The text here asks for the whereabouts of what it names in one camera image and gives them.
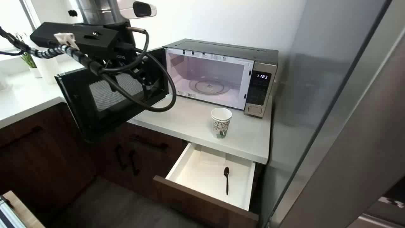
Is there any braided black robot cable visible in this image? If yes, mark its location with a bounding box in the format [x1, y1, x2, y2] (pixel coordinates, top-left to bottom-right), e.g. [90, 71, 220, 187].
[0, 25, 108, 78]

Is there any black wrist camera block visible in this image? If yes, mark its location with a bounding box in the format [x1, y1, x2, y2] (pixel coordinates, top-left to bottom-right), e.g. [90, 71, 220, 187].
[29, 20, 142, 58]

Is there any patterned white paper cup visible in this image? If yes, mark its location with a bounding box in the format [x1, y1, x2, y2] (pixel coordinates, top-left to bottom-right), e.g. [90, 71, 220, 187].
[210, 106, 234, 139]

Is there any light wooden table board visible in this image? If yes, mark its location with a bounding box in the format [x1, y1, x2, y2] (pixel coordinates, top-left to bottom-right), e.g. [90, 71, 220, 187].
[1, 189, 46, 228]

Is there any dark brown wooden cabinet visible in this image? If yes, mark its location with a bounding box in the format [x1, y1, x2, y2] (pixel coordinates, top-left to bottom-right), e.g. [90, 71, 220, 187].
[0, 102, 189, 228]

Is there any aluminium frame profile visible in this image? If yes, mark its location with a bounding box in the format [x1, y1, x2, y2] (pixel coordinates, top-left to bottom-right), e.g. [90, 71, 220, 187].
[0, 195, 28, 228]

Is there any white paper towel roll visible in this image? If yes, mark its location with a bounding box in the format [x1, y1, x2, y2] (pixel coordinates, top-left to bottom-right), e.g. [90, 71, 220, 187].
[34, 53, 61, 82]

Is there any black vertical cabinet handle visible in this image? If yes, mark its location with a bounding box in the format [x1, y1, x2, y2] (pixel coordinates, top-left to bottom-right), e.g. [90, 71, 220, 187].
[114, 143, 129, 171]
[128, 148, 142, 177]

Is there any black horizontal cabinet handle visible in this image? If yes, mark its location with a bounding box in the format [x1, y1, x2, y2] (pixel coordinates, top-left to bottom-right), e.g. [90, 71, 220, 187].
[0, 124, 44, 149]
[129, 133, 170, 152]

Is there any open white wooden drawer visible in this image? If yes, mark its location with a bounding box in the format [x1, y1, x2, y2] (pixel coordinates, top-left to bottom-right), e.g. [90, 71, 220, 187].
[152, 142, 261, 228]

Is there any glass microwave turntable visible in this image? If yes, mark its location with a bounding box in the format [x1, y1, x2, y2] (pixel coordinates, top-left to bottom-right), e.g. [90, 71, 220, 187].
[187, 78, 232, 96]

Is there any silver microwave oven body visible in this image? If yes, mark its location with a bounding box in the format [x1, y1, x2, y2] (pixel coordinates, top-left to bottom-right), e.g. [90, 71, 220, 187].
[163, 38, 280, 119]

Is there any stainless steel refrigerator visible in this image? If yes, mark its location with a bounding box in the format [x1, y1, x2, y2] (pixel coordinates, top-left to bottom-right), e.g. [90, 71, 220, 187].
[259, 0, 405, 228]

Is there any black plastic spoon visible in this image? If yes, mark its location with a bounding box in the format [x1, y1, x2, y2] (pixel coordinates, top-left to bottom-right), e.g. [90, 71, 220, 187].
[223, 166, 232, 196]

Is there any smooth black looping cable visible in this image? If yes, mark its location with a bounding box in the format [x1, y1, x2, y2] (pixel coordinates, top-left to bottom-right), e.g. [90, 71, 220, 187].
[100, 26, 177, 114]

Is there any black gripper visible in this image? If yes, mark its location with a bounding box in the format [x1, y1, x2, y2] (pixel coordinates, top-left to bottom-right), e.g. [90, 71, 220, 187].
[100, 42, 170, 101]

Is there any small green potted plant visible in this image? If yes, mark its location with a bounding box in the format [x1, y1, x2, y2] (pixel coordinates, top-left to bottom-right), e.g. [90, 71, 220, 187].
[15, 33, 39, 71]

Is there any black microwave door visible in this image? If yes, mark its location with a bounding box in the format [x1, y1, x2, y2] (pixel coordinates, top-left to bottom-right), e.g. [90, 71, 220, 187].
[54, 47, 170, 143]

